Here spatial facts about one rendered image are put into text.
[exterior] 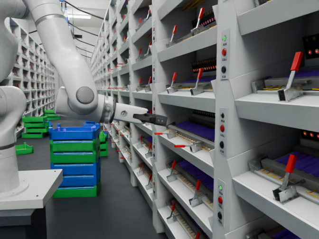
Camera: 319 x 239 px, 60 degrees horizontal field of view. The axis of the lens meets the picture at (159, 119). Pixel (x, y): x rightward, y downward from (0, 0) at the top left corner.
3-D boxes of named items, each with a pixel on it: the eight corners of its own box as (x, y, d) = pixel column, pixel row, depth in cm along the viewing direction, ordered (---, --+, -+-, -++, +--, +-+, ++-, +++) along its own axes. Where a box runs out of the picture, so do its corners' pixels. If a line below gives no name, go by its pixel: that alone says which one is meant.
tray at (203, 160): (218, 181, 78) (209, 151, 77) (159, 142, 136) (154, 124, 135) (276, 156, 83) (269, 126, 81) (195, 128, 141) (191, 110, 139)
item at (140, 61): (154, 63, 141) (146, 36, 138) (133, 70, 199) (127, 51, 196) (190, 52, 145) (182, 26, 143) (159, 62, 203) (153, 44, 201)
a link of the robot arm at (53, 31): (67, -2, 74) (107, 103, 73) (65, 27, 89) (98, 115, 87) (32, 3, 70) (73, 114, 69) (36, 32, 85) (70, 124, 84)
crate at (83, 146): (50, 151, 183) (49, 139, 182) (58, 145, 203) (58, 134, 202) (95, 151, 185) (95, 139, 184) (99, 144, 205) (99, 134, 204)
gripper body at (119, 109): (113, 98, 79) (150, 106, 83) (108, 97, 89) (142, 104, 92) (108, 124, 79) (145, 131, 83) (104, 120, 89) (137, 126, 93)
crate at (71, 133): (49, 139, 182) (48, 127, 181) (58, 134, 202) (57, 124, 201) (95, 139, 184) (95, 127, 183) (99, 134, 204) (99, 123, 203)
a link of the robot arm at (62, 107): (106, 91, 80) (101, 99, 88) (58, 81, 76) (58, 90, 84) (101, 119, 78) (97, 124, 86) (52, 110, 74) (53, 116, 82)
